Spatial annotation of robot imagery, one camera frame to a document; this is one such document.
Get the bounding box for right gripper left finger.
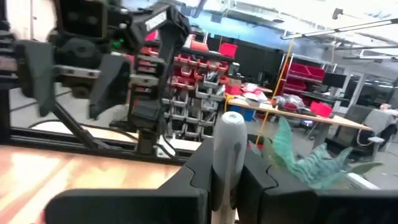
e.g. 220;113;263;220
44;136;216;224

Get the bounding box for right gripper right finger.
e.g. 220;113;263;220
236;148;398;224

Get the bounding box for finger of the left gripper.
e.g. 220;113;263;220
88;52;132;121
12;39;57;118

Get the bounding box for silver grey pen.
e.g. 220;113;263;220
212;111;249;224

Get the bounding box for grey office chair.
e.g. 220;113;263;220
354;107;398;159

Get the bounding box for green plant in white pot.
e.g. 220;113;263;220
261;116;383;190

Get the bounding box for rack of small parts bins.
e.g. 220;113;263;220
133;27;237;141

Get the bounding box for wooden workbench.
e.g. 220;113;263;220
226;96;374;150

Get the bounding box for red storage bin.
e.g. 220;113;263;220
219;42;239;58
310;101;332;118

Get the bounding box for person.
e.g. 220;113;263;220
377;103;398;149

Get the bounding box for blue storage box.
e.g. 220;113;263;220
229;105;256;122

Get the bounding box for shelf with large red bins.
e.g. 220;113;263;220
278;52;348;106

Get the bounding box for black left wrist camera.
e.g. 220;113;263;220
58;0;108;38

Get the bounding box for black aluminium table frame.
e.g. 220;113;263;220
0;77;203;166

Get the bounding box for yellow hanging cord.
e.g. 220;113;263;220
254;39;295;147

